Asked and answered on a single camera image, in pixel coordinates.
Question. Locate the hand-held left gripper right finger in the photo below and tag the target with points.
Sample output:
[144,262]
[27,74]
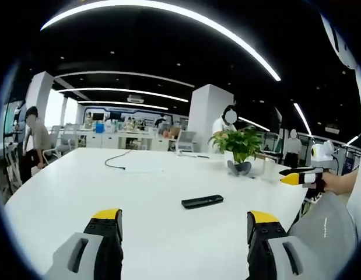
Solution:
[273,253]

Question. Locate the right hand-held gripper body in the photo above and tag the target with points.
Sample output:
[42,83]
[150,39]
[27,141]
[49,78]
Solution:
[322,151]

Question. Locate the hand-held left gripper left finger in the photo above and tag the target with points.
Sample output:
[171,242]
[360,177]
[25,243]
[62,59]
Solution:
[81,251]

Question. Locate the black remote control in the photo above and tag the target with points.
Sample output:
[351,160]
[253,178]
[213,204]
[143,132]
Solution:
[202,201]

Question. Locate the clear plastic cup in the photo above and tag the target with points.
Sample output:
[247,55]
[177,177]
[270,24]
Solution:
[269,170]

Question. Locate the person's white sleeve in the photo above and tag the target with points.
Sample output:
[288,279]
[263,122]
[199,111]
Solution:
[358,163]

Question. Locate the person's grey clothing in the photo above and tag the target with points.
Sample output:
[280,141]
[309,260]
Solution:
[323,224]

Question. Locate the green potted plant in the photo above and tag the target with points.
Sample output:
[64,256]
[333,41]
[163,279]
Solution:
[238,143]

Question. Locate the white worn device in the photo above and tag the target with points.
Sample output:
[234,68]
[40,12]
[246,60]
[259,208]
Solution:
[342,43]

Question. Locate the white office chair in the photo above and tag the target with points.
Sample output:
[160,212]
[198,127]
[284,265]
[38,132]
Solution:
[56,143]

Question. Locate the grey mesh office chair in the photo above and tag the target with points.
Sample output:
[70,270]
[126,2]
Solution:
[186,141]

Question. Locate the row of white desks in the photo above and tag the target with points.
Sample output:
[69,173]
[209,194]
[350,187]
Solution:
[122,138]

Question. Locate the blue box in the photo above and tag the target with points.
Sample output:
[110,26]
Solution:
[99,126]

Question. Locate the ceiling air conditioner vent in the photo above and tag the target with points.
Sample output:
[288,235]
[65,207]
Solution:
[135,98]

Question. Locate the long curved ceiling light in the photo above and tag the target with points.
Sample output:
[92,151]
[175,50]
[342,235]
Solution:
[197,20]

